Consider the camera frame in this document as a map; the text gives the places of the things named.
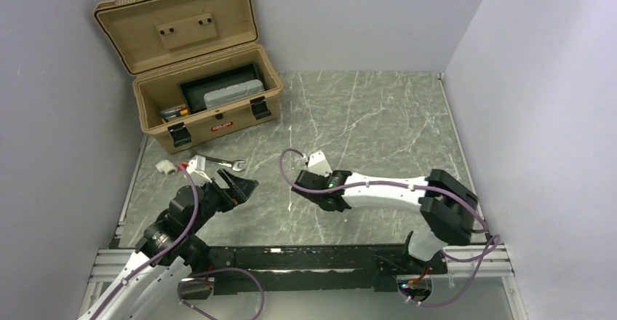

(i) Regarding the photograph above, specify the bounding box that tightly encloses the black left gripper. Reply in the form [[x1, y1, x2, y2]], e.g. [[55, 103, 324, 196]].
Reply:
[[186, 167, 258, 236]]

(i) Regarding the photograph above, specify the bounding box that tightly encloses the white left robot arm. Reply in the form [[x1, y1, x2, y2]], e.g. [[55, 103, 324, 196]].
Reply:
[[81, 169, 259, 319]]

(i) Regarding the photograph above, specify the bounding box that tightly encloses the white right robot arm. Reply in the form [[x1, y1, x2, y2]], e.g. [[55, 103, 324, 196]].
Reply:
[[288, 169, 480, 273]]

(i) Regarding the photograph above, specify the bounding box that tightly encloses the pack of batteries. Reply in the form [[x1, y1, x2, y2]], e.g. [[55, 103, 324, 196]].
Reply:
[[159, 105, 189, 123]]

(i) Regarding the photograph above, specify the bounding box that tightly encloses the silver open-end wrench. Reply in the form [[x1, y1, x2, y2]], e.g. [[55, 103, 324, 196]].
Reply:
[[195, 153, 246, 172]]

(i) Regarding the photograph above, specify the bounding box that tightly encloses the white plastic pipe fitting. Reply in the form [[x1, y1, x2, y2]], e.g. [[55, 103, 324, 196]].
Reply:
[[155, 159, 178, 176]]

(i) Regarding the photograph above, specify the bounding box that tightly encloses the grey plastic case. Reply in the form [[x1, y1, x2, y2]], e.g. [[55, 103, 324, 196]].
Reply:
[[204, 79, 264, 109]]

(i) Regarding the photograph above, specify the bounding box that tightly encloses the black tray in toolbox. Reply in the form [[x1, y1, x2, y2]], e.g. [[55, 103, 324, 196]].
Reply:
[[179, 63, 266, 113]]

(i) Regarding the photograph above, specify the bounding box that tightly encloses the tan plastic toolbox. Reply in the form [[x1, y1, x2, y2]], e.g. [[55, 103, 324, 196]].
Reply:
[[93, 0, 283, 153]]

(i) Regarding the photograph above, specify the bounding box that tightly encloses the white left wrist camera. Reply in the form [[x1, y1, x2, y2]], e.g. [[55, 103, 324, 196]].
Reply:
[[177, 155, 212, 186]]

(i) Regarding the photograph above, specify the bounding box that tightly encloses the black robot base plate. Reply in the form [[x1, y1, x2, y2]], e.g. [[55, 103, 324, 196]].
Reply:
[[190, 244, 447, 295]]

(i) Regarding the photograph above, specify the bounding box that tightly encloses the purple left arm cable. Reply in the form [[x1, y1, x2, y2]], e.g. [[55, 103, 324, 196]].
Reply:
[[91, 163, 265, 320]]

